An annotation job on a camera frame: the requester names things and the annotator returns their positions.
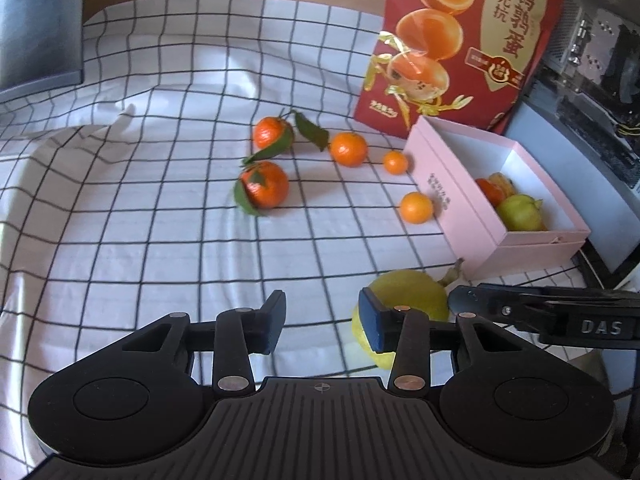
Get small green lemon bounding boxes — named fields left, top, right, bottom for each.
left=496, top=194, right=547, bottom=232

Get smooth tangerine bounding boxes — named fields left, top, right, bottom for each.
left=399, top=192, right=434, bottom=225

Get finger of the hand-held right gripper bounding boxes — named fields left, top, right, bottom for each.
left=475, top=282, right=640, bottom=306
left=446, top=285, right=556, bottom=335

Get dark monitor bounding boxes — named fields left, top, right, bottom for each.
left=0, top=0, right=87, bottom=106

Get computer case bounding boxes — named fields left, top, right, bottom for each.
left=500, top=0, right=640, bottom=288

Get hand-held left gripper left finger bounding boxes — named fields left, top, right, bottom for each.
left=122, top=289, right=287, bottom=395

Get pink cardboard box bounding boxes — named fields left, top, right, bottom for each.
left=402, top=115, right=592, bottom=279

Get tangerine with leaf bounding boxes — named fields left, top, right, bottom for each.
left=233, top=147, right=291, bottom=218
left=252, top=109, right=331, bottom=153

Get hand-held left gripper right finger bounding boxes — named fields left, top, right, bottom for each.
left=358, top=287, right=526, bottom=393

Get large green lemon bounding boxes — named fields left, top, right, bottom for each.
left=350, top=258, right=466, bottom=371

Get white checked cloth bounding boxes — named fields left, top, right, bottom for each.
left=0, top=0, right=591, bottom=480

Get red snack bag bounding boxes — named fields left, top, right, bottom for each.
left=353, top=0, right=565, bottom=141

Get small tangerine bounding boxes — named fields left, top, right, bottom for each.
left=383, top=151, right=409, bottom=176

